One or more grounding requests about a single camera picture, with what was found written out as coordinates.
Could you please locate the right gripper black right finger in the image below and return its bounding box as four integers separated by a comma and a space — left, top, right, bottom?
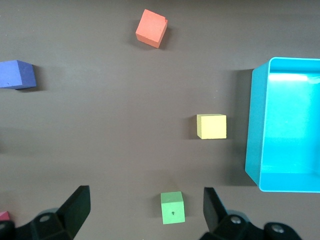
198, 186, 266, 240

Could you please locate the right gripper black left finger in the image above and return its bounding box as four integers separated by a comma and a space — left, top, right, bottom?
16, 185, 91, 240

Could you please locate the green foam cube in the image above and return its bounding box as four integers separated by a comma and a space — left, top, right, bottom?
160, 191, 186, 225

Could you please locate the yellow foam cube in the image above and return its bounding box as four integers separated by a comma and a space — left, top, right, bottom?
196, 113, 228, 140

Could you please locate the brown table cover sheet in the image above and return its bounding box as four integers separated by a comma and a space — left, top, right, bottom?
0, 0, 320, 240

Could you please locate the cyan plastic bin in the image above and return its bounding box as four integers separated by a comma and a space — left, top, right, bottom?
244, 56, 320, 194

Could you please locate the purple foam cube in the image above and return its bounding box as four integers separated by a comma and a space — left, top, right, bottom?
0, 59, 38, 90

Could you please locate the orange foam cube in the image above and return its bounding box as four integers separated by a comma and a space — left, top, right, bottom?
135, 9, 169, 50

